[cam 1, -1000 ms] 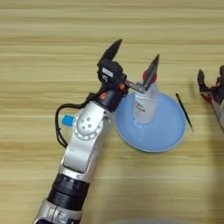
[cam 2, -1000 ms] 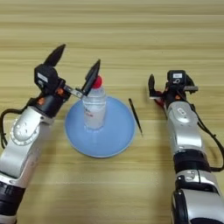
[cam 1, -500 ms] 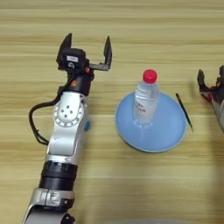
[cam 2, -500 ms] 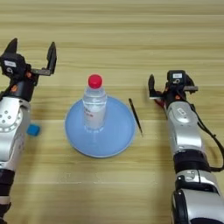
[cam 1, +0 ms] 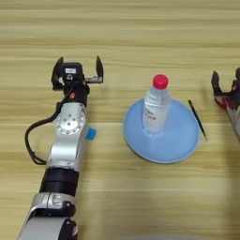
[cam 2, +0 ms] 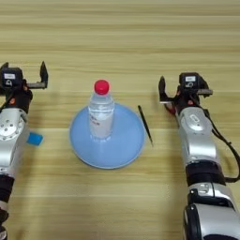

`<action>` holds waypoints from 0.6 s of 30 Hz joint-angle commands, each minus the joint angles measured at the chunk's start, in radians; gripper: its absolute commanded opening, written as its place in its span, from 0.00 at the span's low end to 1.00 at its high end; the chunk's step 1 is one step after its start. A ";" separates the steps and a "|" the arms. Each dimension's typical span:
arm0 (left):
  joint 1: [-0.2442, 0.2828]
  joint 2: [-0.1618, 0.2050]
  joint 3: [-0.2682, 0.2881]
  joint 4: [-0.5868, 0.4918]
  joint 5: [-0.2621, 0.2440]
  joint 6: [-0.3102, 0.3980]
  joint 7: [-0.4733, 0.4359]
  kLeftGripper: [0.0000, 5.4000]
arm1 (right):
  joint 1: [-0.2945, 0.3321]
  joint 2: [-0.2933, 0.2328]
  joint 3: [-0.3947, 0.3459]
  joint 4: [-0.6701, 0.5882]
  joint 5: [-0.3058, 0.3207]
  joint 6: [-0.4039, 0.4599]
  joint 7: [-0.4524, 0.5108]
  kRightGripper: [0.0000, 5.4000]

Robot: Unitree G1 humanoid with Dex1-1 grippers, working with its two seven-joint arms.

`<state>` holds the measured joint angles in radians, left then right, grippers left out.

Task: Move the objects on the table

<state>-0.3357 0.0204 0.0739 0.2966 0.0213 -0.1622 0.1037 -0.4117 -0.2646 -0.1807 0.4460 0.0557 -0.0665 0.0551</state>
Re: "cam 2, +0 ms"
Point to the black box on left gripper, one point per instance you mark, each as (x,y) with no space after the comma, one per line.
(11,78)

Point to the clear plastic bottle red cap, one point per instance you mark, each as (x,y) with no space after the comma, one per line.
(101,115)

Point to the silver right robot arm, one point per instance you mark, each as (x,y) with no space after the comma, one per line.
(200,143)

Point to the thin black tweezers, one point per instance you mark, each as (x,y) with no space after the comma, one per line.
(145,125)

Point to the light blue round plate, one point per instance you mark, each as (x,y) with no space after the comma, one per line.
(125,150)

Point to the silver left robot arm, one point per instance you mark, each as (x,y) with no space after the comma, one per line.
(11,140)

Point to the blue rectangular eraser block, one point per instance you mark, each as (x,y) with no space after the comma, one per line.
(36,139)

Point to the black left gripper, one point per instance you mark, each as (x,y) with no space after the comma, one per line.
(18,98)

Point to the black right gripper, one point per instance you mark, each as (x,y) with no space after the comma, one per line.
(189,100)

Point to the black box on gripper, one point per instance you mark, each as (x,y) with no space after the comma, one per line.
(189,81)
(11,78)

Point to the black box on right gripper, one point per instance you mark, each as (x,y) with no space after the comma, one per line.
(189,81)

